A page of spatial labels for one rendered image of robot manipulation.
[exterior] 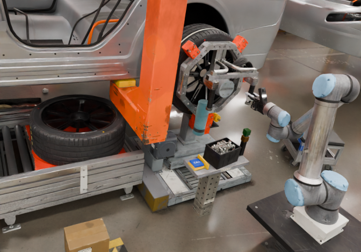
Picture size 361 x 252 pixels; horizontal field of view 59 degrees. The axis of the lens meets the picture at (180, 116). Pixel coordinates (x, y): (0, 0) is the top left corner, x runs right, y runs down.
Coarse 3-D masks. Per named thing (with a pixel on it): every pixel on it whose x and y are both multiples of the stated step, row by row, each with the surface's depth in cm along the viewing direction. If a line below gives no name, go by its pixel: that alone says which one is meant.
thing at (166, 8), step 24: (168, 0) 161; (168, 24) 168; (144, 48) 183; (168, 48) 175; (144, 72) 187; (168, 72) 183; (144, 96) 192; (168, 96) 191; (144, 120) 195; (168, 120) 201; (144, 144) 201
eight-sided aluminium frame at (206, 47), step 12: (204, 48) 208; (216, 48) 213; (228, 48) 218; (192, 60) 208; (180, 72) 213; (180, 84) 219; (240, 84) 241; (180, 96) 217; (228, 96) 243; (192, 108) 228; (216, 108) 241
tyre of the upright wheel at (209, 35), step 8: (192, 24) 229; (200, 24) 229; (184, 32) 221; (192, 32) 219; (200, 32) 215; (208, 32) 215; (216, 32) 218; (224, 32) 222; (184, 40) 214; (192, 40) 211; (200, 40) 213; (208, 40) 217; (216, 40) 220; (224, 40) 223; (232, 40) 227; (184, 56) 213; (176, 80) 219; (176, 88) 223; (176, 96) 226; (176, 104) 230; (184, 104) 234; (184, 112) 239
